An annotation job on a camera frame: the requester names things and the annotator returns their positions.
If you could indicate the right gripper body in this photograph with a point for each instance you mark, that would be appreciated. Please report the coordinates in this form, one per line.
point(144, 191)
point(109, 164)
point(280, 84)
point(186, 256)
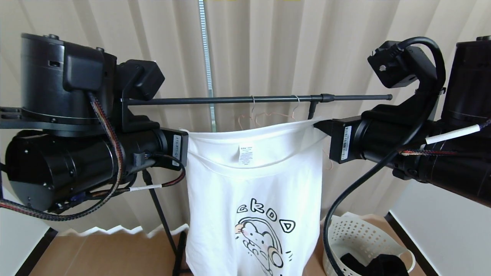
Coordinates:
point(376, 134)

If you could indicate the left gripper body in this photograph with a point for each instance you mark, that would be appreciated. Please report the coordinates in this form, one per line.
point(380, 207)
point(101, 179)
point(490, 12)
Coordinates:
point(76, 165)

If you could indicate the pink clothes hanger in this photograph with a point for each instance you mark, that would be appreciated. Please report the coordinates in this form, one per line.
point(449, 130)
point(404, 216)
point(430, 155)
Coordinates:
point(296, 105)
point(253, 105)

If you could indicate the black shorts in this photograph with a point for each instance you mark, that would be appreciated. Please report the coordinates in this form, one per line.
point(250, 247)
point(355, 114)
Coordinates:
point(383, 266)

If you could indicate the white printed t-shirt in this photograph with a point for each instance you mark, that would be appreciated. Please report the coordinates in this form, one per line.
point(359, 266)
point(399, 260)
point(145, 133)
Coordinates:
point(230, 191)

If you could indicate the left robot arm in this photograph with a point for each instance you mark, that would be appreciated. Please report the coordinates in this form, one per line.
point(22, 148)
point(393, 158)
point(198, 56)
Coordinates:
point(57, 76)

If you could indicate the white laundry basket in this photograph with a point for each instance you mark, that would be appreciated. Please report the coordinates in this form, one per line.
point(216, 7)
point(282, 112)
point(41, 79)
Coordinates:
point(364, 234)

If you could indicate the black clothes rack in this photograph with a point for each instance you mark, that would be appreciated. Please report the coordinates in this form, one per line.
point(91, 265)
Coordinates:
point(230, 99)

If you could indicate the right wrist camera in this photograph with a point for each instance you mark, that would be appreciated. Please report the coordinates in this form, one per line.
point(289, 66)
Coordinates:
point(399, 69)

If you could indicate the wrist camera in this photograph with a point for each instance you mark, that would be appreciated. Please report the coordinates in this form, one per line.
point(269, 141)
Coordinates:
point(140, 78)
point(399, 69)

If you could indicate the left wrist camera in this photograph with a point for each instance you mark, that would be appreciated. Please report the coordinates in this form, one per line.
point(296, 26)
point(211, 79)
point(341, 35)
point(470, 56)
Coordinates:
point(140, 78)

